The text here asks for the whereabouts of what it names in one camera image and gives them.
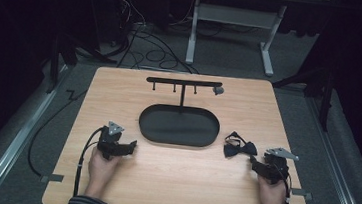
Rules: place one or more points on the black bow tie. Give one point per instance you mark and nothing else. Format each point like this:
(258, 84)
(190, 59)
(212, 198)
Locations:
(239, 146)

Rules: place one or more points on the white metal desk frame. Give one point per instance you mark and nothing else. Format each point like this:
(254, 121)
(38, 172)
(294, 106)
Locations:
(232, 33)

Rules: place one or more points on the grey table bracket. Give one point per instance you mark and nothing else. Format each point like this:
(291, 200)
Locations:
(51, 178)
(301, 193)

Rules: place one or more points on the small grey clip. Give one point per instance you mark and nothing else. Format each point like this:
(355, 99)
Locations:
(218, 90)

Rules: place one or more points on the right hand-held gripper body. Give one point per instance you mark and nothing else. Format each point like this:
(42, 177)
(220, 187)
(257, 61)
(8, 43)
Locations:
(276, 166)

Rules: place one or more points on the black stand legs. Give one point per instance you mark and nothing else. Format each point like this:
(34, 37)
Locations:
(317, 91)
(69, 54)

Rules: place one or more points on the black hook stand with tray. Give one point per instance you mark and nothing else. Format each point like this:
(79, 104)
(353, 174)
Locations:
(179, 122)

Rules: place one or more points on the aluminium floor rail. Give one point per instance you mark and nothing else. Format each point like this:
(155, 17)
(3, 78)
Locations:
(336, 167)
(14, 139)

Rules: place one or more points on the person's right hand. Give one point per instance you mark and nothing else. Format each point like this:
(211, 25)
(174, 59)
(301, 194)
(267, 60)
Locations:
(271, 201)

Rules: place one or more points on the person's left hand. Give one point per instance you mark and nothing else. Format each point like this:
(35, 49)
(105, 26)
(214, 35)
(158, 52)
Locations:
(100, 171)

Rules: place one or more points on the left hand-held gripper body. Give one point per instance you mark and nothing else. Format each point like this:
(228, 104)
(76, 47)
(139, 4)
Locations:
(109, 140)

